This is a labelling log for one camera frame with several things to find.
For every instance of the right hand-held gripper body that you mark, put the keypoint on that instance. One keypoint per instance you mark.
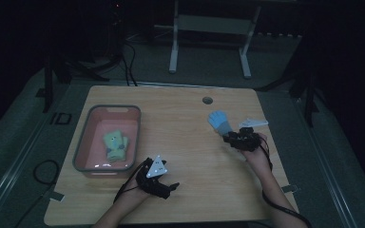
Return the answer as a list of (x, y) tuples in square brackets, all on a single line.
[(247, 141)]

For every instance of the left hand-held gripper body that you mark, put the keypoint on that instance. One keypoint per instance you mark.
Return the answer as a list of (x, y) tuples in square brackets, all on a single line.
[(156, 167)]

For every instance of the plain blue glove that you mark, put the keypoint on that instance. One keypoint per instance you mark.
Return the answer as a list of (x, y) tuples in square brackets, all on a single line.
[(218, 119)]

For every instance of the plain green glove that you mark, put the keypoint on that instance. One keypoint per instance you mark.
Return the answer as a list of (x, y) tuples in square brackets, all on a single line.
[(117, 157)]

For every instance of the pink bin with grey rim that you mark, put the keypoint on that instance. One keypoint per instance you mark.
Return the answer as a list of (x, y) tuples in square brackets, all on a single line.
[(92, 142)]

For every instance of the person's right hand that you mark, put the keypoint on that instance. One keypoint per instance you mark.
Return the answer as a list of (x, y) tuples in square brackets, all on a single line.
[(259, 158)]

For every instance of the person's left hand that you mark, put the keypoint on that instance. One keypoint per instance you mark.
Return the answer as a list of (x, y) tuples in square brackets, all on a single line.
[(134, 194)]

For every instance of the grey tape piece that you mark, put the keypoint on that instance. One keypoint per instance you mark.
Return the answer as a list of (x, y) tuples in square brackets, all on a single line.
[(57, 196), (290, 188)]

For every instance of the black tripod stand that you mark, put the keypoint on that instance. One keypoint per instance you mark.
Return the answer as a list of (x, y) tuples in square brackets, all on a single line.
[(48, 85), (310, 104)]

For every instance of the white metal stand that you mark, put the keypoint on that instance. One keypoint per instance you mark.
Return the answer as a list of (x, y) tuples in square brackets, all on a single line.
[(214, 24)]

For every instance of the dark equipment rack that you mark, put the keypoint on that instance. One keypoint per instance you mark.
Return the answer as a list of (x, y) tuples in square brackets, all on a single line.
[(117, 28)]

